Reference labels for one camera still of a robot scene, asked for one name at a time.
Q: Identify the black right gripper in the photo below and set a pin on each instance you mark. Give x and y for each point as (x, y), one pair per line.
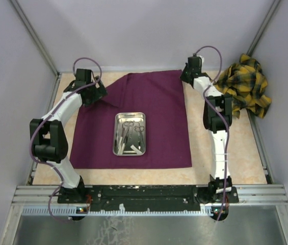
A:
(181, 76)

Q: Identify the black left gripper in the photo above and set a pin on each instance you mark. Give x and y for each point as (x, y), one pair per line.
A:
(100, 92)

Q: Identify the purple cloth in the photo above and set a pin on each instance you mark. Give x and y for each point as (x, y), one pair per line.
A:
(160, 96)

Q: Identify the steel instrument tray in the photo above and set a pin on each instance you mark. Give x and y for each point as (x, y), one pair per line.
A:
(120, 118)

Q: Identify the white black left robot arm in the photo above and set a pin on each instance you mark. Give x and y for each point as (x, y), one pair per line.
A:
(49, 143)

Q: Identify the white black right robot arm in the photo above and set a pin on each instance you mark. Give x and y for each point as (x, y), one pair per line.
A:
(217, 118)

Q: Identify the surgical scissors steel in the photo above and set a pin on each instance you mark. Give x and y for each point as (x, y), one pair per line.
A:
(127, 125)

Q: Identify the yellow plaid shirt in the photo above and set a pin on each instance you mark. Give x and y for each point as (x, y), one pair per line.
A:
(246, 83)

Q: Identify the steel forceps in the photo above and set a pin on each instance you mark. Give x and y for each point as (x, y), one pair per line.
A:
(140, 131)

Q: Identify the white packaged instrument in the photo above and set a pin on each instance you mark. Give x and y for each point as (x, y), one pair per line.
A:
(121, 141)

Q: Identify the white packaged blade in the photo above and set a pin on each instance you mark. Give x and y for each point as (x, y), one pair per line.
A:
(136, 150)

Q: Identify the aluminium frame rail front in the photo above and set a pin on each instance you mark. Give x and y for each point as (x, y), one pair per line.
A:
(42, 200)

